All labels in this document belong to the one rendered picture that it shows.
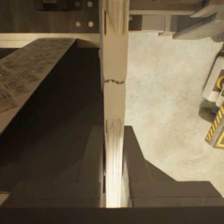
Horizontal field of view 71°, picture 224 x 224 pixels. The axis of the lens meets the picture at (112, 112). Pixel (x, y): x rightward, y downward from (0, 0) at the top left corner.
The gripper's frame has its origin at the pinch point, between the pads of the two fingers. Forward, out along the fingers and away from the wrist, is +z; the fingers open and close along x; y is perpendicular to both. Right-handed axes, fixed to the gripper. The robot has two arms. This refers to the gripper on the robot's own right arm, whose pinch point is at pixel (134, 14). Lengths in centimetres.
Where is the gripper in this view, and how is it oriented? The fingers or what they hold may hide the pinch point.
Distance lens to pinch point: 27.0
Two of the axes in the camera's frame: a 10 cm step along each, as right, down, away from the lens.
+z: -10.0, 0.0, -0.1
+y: 0.0, 9.6, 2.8
